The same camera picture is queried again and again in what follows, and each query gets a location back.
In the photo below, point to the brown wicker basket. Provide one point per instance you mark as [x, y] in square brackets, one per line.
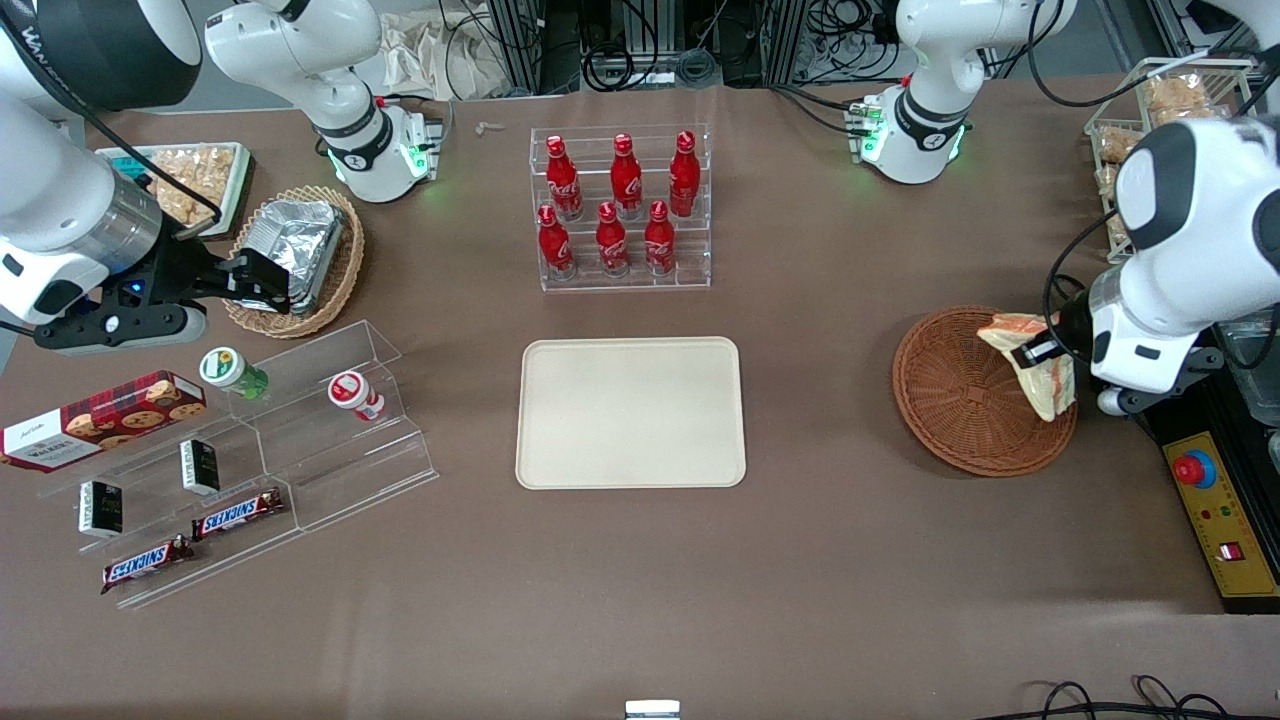
[950, 400]

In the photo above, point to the small black white box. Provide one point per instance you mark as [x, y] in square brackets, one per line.
[200, 467]
[100, 510]

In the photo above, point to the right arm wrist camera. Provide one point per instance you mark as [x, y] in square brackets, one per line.
[120, 330]

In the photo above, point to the flat snack tray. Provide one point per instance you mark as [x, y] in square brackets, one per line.
[115, 157]

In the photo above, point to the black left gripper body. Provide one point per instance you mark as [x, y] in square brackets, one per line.
[1071, 330]

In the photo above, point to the clear acrylic bottle rack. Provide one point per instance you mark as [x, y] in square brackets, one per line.
[636, 283]

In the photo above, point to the clear plastic container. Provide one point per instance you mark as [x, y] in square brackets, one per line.
[1255, 365]

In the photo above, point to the triangle sandwich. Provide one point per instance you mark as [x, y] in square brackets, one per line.
[1050, 395]

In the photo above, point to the packed fried snack bag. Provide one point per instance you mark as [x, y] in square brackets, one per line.
[1112, 148]
[1106, 180]
[1175, 95]

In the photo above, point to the aluminium extrusion post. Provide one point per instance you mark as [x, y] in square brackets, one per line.
[790, 40]
[510, 50]

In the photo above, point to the red tartan cookie box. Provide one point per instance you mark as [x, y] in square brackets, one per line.
[100, 420]

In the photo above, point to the green capped drink bottle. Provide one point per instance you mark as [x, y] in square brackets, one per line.
[225, 368]

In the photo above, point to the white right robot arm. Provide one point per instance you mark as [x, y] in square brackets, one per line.
[50, 200]

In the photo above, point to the clear bag of snacks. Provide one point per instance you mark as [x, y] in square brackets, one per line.
[190, 180]

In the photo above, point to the clear acrylic stepped shelf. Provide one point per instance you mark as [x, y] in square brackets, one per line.
[340, 470]

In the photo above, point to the snickers chocolate bar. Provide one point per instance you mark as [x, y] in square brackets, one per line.
[235, 515]
[145, 565]

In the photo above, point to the red capped drink bottle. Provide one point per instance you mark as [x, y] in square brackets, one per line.
[350, 390]

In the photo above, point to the red cola bottle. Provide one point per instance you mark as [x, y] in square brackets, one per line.
[660, 240]
[555, 245]
[684, 180]
[612, 245]
[563, 185]
[626, 180]

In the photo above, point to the light wicker basket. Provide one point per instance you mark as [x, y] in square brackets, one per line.
[340, 280]

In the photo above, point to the aluminium foil container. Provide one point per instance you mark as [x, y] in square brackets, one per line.
[300, 235]

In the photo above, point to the red emergency stop button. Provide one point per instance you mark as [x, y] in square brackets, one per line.
[1195, 470]

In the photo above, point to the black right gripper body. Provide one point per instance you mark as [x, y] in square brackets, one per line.
[178, 273]

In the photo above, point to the yellow black control box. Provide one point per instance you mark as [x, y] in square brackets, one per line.
[1225, 520]

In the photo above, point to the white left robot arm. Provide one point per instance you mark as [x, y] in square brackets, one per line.
[1200, 220]

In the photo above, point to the beige plastic tray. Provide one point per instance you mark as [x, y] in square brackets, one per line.
[620, 415]

